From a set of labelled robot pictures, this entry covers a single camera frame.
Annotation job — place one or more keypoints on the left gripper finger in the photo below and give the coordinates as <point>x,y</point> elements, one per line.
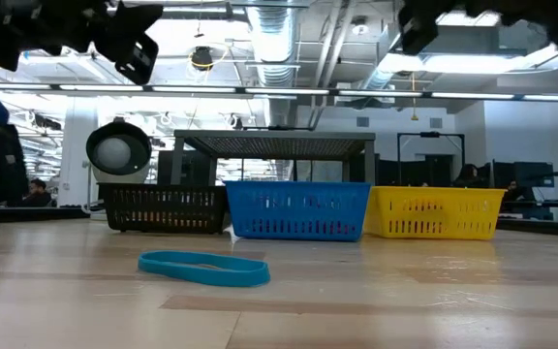
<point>129,39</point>

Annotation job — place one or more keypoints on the black plastic basket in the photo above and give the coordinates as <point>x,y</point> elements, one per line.
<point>163,208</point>

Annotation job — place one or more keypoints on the yellow plastic basket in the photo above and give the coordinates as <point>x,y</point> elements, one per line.
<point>434,213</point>

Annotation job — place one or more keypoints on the blue plastic basket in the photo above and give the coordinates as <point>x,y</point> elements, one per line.
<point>298,211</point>

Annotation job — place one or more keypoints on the blue rubber band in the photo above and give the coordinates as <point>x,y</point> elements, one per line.
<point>201,274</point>

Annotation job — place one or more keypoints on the white cylindrical spotlight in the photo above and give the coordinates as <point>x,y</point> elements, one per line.
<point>114,152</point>

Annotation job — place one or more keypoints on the white building column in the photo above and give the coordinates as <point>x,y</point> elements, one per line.
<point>78,155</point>

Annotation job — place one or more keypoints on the black monitor back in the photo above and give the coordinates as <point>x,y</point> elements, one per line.
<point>192,167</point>

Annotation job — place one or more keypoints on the black equipment rig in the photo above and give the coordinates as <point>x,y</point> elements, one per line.
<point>536,179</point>

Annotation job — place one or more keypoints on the round ceiling sensor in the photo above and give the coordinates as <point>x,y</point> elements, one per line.
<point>360,26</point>

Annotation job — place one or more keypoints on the long ceiling light strip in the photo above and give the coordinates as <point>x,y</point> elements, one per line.
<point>288,91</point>

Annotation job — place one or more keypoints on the grey perforated metal shelf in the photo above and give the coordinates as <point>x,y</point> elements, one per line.
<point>274,136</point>

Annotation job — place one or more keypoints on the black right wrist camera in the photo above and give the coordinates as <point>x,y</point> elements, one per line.
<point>417,29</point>

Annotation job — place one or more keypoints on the wall air vent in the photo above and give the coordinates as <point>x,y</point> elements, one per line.
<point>435,123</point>
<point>362,121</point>

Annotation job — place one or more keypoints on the silver spiral ventilation duct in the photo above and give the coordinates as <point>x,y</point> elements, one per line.
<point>274,48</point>
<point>385,68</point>

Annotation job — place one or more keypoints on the black metal frame stand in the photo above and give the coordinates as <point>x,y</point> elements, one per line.
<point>398,160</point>

